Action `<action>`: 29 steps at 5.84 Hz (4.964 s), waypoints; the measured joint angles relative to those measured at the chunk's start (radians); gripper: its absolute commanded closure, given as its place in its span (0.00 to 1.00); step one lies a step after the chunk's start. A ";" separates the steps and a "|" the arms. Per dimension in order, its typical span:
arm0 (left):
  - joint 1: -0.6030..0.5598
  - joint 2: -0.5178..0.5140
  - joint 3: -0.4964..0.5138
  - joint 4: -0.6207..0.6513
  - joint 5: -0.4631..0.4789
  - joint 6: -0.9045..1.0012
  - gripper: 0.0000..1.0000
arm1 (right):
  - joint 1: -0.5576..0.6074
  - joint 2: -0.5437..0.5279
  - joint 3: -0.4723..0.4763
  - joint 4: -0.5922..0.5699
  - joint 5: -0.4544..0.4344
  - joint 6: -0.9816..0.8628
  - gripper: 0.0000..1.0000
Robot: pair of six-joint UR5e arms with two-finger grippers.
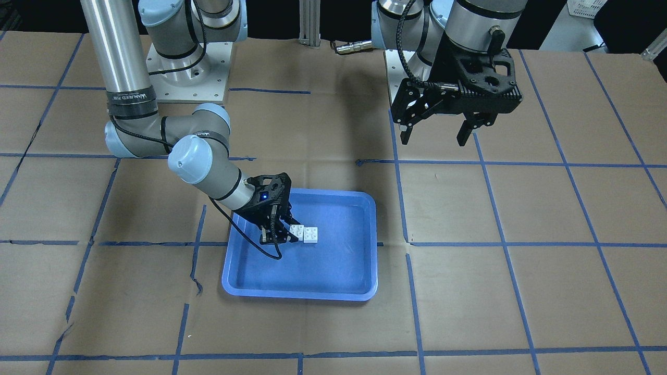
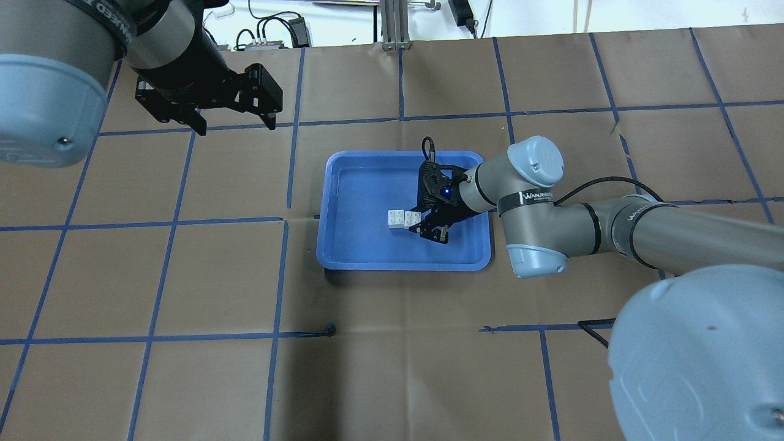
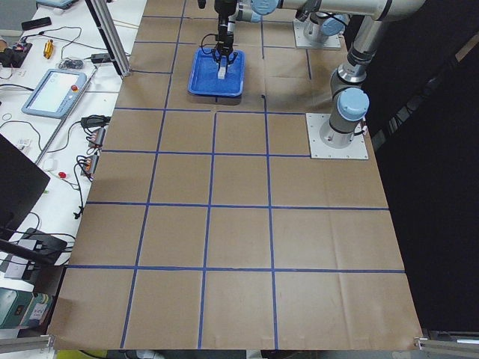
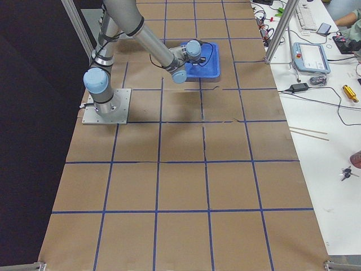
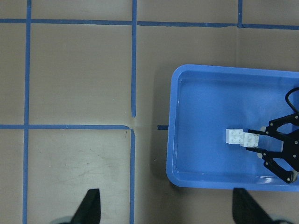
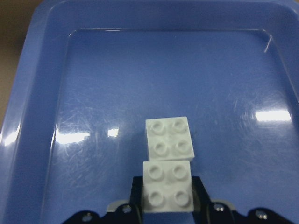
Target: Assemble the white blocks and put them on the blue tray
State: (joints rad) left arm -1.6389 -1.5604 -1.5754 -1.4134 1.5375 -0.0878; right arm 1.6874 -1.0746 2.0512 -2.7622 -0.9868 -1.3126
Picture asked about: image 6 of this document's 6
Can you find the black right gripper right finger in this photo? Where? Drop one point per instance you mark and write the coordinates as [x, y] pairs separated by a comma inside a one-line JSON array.
[[208, 211]]

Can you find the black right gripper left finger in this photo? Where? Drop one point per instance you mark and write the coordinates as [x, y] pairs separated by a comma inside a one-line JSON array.
[[125, 213]]

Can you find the white block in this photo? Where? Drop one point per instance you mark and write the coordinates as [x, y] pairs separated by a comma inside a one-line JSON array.
[[167, 187], [169, 139]]

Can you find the blue plastic tray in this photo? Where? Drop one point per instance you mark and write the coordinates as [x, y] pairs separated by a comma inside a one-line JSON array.
[[91, 72]]

